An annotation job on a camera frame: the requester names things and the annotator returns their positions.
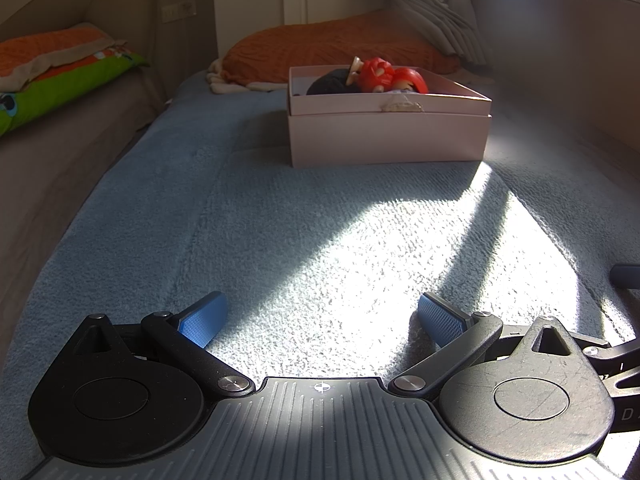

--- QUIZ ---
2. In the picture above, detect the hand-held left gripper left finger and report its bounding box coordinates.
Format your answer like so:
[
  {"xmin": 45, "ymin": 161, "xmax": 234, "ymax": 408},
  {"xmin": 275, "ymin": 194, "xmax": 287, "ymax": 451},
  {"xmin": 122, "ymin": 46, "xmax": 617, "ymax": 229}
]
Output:
[{"xmin": 72, "ymin": 291, "xmax": 253, "ymax": 401}]

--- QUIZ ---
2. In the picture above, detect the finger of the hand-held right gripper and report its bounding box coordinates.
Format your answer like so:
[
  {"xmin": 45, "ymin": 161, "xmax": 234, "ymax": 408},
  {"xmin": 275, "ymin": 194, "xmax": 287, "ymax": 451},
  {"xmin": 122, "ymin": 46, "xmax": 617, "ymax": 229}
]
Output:
[{"xmin": 572, "ymin": 264, "xmax": 640, "ymax": 376}]

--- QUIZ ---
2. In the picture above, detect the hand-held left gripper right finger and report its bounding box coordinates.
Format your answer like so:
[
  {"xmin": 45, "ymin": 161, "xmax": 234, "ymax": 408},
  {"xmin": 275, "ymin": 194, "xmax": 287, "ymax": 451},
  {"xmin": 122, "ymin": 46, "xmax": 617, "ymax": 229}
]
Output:
[{"xmin": 389, "ymin": 292, "xmax": 576, "ymax": 400}]

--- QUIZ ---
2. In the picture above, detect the pink cardboard box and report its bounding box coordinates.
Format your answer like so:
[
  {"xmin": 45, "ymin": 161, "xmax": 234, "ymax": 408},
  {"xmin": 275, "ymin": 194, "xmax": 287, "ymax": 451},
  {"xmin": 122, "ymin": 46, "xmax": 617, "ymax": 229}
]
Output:
[{"xmin": 286, "ymin": 64, "xmax": 493, "ymax": 169}]

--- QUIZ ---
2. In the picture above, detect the red-robed doll keychain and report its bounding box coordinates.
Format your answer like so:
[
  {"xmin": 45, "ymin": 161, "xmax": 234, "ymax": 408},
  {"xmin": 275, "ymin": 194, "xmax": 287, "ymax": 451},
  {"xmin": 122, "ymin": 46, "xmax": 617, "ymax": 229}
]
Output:
[{"xmin": 346, "ymin": 56, "xmax": 396, "ymax": 94}]

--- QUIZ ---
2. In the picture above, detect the dark grey plush toy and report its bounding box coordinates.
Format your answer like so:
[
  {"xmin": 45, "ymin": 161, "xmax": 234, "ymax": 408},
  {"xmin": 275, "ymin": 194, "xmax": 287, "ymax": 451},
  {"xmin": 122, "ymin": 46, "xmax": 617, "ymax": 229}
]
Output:
[{"xmin": 306, "ymin": 70, "xmax": 362, "ymax": 96}]

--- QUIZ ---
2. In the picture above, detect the blue-grey blanket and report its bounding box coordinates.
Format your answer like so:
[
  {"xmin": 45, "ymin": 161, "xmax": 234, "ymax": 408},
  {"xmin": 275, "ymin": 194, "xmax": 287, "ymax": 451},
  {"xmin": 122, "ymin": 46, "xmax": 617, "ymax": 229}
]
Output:
[{"xmin": 0, "ymin": 67, "xmax": 640, "ymax": 396}]

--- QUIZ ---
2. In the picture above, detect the brown seat cushion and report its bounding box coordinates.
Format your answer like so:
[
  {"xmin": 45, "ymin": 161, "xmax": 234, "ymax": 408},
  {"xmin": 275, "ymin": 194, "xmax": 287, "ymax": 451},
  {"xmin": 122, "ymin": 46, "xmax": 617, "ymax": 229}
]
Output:
[{"xmin": 0, "ymin": 67, "xmax": 168, "ymax": 361}]

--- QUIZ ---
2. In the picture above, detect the beige cloth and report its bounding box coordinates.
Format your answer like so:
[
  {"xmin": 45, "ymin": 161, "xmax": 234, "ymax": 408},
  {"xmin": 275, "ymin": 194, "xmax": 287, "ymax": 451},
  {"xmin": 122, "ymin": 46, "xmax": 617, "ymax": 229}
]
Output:
[{"xmin": 206, "ymin": 57, "xmax": 291, "ymax": 95}]

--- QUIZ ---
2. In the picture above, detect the beige padded side panel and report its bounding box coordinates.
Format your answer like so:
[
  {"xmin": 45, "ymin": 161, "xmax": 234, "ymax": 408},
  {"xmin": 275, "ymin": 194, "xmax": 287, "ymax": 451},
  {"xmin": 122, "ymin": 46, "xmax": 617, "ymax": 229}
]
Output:
[{"xmin": 470, "ymin": 0, "xmax": 640, "ymax": 171}]

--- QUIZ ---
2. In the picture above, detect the green cartoon pillow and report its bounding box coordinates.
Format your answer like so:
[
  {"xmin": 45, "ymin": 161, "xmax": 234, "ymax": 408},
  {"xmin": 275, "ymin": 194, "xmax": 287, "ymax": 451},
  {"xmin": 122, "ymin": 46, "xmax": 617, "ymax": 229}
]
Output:
[{"xmin": 0, "ymin": 45, "xmax": 151, "ymax": 136}]

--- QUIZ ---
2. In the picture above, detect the beige pleated curtain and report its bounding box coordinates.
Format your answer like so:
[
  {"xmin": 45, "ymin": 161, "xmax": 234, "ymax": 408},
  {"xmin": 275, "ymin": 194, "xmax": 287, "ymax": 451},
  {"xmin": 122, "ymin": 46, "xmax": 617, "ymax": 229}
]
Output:
[{"xmin": 387, "ymin": 0, "xmax": 493, "ymax": 73}]

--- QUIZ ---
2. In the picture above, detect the orange pillow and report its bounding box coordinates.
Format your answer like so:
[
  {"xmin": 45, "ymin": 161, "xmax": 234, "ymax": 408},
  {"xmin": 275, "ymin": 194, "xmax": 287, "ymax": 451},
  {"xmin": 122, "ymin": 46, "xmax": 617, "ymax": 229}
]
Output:
[{"xmin": 220, "ymin": 10, "xmax": 463, "ymax": 85}]

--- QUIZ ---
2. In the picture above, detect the orange towel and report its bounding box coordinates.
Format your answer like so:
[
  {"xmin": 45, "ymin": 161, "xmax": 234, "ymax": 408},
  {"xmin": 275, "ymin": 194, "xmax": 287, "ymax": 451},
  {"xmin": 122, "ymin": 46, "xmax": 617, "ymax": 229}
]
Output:
[{"xmin": 0, "ymin": 25, "xmax": 128, "ymax": 92}]

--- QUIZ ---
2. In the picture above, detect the white cabinet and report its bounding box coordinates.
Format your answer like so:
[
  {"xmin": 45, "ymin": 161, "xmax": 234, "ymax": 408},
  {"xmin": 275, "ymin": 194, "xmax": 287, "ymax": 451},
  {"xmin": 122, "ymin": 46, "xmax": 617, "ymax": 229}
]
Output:
[{"xmin": 212, "ymin": 0, "xmax": 398, "ymax": 56}]

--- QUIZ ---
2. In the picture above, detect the white wall socket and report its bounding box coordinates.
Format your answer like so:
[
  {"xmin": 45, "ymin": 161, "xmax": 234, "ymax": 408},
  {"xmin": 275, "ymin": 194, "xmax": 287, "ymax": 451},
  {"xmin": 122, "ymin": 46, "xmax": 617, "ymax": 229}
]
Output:
[{"xmin": 161, "ymin": 1, "xmax": 196, "ymax": 22}]

